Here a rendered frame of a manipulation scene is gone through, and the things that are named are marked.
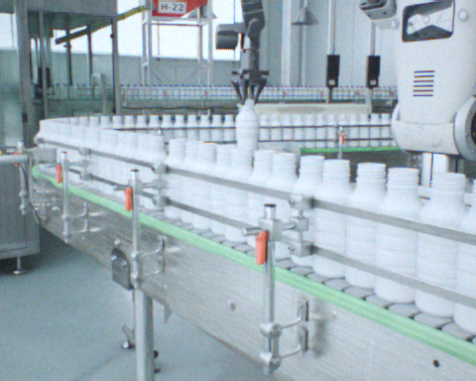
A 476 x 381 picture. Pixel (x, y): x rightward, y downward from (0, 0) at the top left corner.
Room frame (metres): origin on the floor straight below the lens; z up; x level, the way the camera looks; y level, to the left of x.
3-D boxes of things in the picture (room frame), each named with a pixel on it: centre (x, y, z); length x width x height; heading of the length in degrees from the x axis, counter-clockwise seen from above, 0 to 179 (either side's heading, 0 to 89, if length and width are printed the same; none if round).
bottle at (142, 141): (1.36, 0.22, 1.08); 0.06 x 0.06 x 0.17
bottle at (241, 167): (1.01, 0.00, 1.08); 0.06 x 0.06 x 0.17
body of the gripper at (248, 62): (1.68, -0.03, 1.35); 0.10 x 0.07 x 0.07; 126
